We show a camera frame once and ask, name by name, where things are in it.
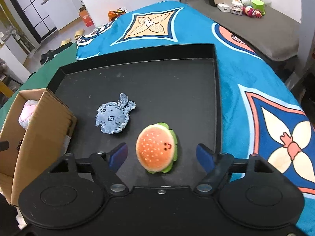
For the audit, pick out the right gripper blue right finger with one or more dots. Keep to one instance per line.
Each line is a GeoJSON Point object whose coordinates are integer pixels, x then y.
{"type": "Point", "coordinates": [206, 157]}

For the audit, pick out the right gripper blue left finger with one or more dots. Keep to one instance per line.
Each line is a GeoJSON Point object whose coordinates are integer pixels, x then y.
{"type": "Point", "coordinates": [116, 157]}

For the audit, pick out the brown cardboard box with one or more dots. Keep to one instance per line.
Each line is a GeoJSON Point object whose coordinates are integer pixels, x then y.
{"type": "Point", "coordinates": [33, 149]}

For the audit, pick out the blue denim rabbit plush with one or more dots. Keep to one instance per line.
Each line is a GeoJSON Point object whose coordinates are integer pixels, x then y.
{"type": "Point", "coordinates": [112, 117]}

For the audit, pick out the orange burger plush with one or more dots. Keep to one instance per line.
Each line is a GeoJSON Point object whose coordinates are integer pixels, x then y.
{"type": "Point", "coordinates": [156, 148]}

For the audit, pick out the grey pink fluffy plush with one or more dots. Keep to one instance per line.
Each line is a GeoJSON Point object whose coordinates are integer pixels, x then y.
{"type": "Point", "coordinates": [27, 112]}

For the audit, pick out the blue patterned blanket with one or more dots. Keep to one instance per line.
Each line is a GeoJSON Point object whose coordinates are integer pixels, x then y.
{"type": "Point", "coordinates": [260, 115]}

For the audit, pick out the green blanket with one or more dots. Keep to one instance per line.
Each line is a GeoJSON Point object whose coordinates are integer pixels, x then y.
{"type": "Point", "coordinates": [43, 76]}

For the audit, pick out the black shallow tray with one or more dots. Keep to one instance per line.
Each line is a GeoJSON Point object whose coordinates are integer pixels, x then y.
{"type": "Point", "coordinates": [175, 84]}

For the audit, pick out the left yellow slipper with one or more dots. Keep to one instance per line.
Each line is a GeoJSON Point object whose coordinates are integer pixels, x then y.
{"type": "Point", "coordinates": [64, 42]}

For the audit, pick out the yellow slipper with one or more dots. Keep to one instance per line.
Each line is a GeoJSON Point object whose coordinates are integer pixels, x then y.
{"type": "Point", "coordinates": [78, 34]}
{"type": "Point", "coordinates": [64, 42]}

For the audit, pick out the right yellow slipper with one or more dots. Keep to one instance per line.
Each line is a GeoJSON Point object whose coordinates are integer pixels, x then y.
{"type": "Point", "coordinates": [78, 34]}

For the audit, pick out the orange gift bag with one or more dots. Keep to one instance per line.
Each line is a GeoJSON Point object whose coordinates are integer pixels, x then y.
{"type": "Point", "coordinates": [112, 15]}

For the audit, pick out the grey bench cushion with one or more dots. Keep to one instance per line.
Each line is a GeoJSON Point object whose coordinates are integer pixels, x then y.
{"type": "Point", "coordinates": [275, 35]}

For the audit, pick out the orange cardboard box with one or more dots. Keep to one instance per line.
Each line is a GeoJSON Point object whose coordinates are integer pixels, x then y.
{"type": "Point", "coordinates": [83, 13]}

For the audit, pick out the white kitchen cabinet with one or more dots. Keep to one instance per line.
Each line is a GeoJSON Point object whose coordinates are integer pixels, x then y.
{"type": "Point", "coordinates": [62, 12]}

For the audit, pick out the white small box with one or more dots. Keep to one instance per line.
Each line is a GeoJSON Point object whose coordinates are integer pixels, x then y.
{"type": "Point", "coordinates": [223, 7]}

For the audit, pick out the black grid sliding door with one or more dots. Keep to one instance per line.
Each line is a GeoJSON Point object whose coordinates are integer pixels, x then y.
{"type": "Point", "coordinates": [35, 17]}

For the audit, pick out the red small toy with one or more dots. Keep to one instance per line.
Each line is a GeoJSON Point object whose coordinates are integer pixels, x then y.
{"type": "Point", "coordinates": [251, 12]}

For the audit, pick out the green small container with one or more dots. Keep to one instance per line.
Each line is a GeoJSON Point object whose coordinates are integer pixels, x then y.
{"type": "Point", "coordinates": [259, 5]}

